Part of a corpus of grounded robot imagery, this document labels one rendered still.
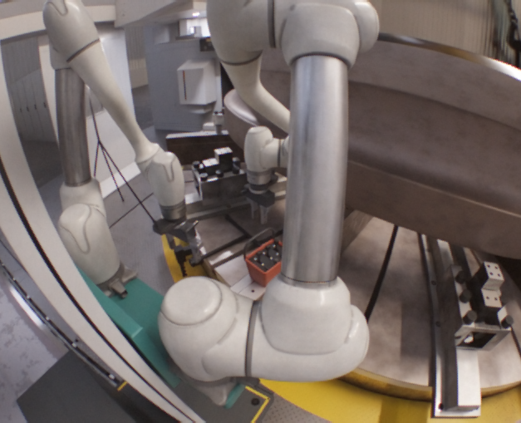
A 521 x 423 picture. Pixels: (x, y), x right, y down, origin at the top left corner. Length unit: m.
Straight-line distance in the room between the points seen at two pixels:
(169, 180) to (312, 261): 0.52
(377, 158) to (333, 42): 1.03
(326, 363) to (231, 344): 0.16
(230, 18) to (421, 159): 1.15
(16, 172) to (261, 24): 0.42
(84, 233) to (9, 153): 0.50
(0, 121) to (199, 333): 0.38
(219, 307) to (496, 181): 1.41
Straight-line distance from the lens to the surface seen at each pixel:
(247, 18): 0.49
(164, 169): 0.78
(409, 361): 1.63
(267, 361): 0.46
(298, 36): 0.46
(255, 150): 0.92
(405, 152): 1.42
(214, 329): 0.43
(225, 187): 2.17
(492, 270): 1.57
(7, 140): 0.30
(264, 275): 1.14
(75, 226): 0.77
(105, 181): 3.96
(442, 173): 1.42
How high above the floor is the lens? 1.65
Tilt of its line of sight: 35 degrees down
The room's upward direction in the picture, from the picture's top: 1 degrees counter-clockwise
